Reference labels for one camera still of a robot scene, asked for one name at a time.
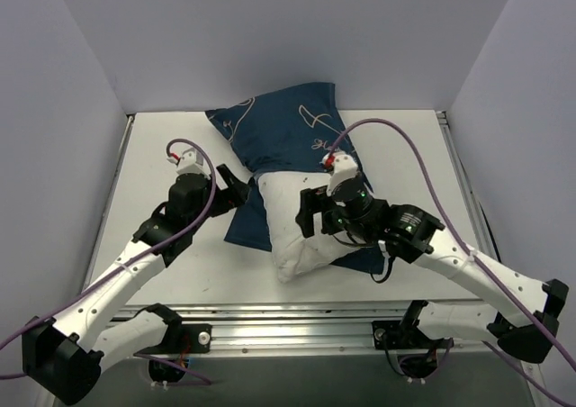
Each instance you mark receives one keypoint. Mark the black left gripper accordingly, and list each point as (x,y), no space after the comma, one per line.
(229,193)

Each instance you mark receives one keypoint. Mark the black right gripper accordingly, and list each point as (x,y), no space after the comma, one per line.
(312,212)

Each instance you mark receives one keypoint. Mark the white pillow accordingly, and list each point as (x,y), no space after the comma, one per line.
(294,255)

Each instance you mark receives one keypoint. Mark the blue embroidered pillowcase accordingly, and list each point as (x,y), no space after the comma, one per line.
(291,129)

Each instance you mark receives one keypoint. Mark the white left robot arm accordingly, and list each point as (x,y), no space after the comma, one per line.
(66,353)

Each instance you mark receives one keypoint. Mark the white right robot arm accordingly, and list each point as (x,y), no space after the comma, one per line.
(518,313)

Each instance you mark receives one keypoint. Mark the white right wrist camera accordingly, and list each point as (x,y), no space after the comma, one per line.
(340,167)

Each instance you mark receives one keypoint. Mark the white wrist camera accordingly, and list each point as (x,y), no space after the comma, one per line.
(340,167)
(189,162)

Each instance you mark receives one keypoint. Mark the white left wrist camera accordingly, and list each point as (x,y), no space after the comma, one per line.
(189,162)

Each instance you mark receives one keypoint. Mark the aluminium left side rail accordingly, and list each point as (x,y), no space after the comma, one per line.
(109,199)

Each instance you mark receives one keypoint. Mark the aluminium rail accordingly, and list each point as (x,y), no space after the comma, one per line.
(109,199)
(290,330)
(480,226)

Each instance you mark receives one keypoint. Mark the aluminium front rail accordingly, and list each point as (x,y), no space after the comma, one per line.
(290,330)

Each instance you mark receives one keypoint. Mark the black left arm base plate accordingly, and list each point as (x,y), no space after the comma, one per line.
(184,335)

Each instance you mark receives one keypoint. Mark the aluminium right side rail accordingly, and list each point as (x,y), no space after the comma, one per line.
(480,226)

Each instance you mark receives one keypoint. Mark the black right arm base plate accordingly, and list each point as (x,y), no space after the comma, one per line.
(400,335)

